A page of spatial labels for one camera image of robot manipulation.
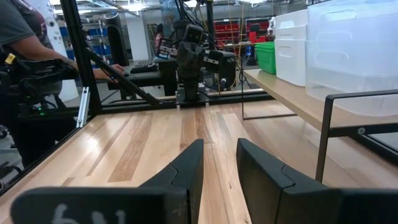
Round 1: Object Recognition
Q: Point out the dark side desk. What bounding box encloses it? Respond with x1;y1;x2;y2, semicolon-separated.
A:
95;58;178;96

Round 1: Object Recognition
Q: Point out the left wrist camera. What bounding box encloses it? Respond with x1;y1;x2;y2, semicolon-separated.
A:
183;24;205;44

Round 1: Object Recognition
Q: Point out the person's hand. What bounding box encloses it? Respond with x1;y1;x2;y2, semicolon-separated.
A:
93;63;126;81

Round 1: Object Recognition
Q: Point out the person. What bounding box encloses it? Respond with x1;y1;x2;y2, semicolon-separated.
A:
0;0;126;170
154;24;166;56

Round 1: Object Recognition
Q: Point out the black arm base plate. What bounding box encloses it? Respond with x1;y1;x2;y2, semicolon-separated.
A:
175;91;211;109

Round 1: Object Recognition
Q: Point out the black keyboard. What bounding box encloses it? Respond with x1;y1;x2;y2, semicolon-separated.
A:
129;57;160;75

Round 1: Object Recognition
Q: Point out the black aluminium table frame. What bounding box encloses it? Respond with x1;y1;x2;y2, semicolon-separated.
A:
0;0;398;197

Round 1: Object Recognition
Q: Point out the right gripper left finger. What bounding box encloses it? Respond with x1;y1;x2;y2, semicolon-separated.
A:
11;139;205;224

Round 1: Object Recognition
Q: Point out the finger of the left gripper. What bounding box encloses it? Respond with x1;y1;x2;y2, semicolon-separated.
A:
190;42;205;74
177;42;192;74

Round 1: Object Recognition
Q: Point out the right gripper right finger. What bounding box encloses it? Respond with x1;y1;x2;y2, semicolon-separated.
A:
236;138;398;224

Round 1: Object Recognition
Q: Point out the blue storage bin rack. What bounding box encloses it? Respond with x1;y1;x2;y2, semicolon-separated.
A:
58;26;109;60

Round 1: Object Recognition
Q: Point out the black wire rack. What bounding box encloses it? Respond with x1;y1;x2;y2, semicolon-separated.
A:
241;68;398;183

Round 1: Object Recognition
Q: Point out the silver aluminium bracket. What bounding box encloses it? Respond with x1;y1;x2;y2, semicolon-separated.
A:
76;86;91;128

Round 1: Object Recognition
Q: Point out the red storage bin rack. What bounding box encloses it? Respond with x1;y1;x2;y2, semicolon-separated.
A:
213;17;272;44

